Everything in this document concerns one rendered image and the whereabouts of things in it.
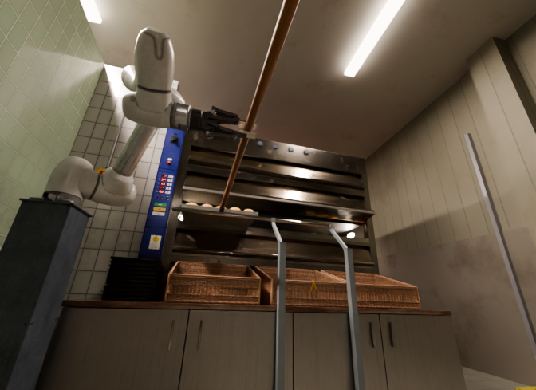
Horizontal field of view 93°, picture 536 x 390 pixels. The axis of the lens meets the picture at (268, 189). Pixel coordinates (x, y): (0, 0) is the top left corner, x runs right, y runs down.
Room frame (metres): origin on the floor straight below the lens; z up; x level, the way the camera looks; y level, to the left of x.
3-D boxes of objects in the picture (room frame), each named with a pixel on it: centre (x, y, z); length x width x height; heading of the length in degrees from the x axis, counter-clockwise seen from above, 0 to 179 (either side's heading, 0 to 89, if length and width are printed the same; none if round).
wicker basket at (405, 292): (2.15, -0.81, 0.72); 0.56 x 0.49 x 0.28; 105
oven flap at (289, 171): (2.25, -0.14, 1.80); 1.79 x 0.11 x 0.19; 105
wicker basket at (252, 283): (1.84, 0.35, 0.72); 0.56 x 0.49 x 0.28; 104
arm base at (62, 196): (1.19, 1.02, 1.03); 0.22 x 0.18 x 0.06; 11
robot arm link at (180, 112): (0.72, 0.31, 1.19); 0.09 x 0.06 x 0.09; 14
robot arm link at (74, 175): (1.21, 1.02, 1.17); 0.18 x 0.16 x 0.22; 139
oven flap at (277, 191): (2.25, -0.14, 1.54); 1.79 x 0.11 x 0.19; 105
